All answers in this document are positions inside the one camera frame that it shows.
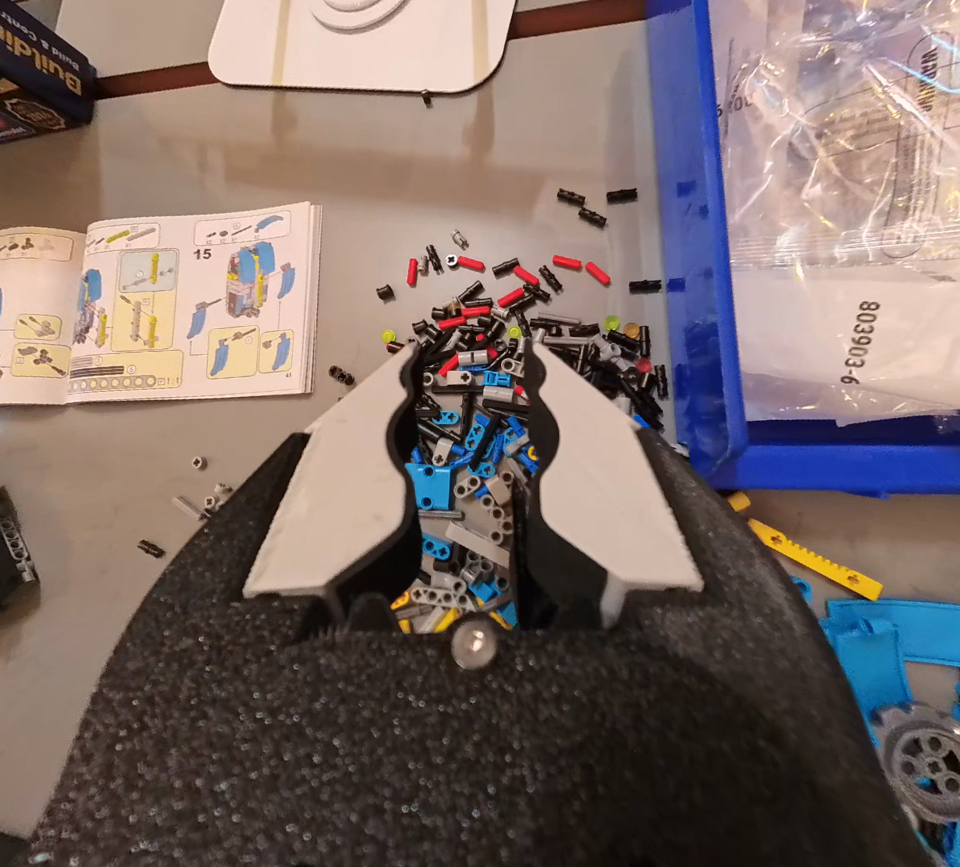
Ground grey desk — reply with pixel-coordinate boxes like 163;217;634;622
0;0;960;846

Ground grey spoked wheel hub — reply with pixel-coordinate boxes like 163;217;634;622
881;705;960;827

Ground blue flat panel piece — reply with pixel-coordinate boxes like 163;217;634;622
817;597;960;733

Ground yellow toothed rack beam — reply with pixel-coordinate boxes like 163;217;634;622
748;518;885;601

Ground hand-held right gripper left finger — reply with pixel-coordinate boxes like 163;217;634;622
241;340;425;622

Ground blue grey toy robot model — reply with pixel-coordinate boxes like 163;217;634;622
0;486;40;612

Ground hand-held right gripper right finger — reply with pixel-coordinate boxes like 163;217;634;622
516;340;705;630

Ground dark toy kit box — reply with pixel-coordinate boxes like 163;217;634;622
0;0;97;147

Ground blue storage bin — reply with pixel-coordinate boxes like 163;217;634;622
646;0;960;495

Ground clear plastic bags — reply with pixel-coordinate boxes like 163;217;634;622
701;0;960;427

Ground open instruction booklet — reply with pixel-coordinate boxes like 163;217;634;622
0;201;324;407

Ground white desk lamp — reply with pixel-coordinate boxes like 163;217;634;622
207;0;541;94

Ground pile of small brick parts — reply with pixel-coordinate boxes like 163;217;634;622
375;184;672;636

